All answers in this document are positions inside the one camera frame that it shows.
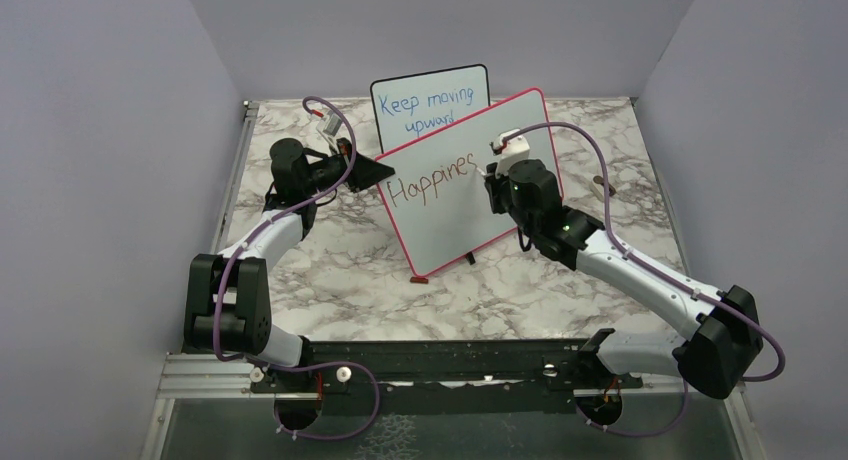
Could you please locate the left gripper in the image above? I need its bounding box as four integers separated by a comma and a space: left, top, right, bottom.
301, 137, 395, 196

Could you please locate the pink framed whiteboard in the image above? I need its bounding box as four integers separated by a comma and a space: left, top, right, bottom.
376, 87, 549, 277

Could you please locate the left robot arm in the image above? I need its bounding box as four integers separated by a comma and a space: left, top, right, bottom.
183, 138, 395, 391

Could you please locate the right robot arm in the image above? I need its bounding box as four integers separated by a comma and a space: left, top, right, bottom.
484, 159, 763, 399

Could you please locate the black framed whiteboard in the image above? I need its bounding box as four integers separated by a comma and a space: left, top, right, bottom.
370, 63, 490, 152

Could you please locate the small white eraser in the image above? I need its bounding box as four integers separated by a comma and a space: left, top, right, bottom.
592, 175, 617, 202

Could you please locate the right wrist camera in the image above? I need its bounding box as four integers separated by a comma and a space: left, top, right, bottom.
490, 129, 530, 177

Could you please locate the aluminium table frame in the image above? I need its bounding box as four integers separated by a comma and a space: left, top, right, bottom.
139, 99, 770, 460

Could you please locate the black mounting rail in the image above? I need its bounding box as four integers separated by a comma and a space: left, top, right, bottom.
182, 334, 713, 415

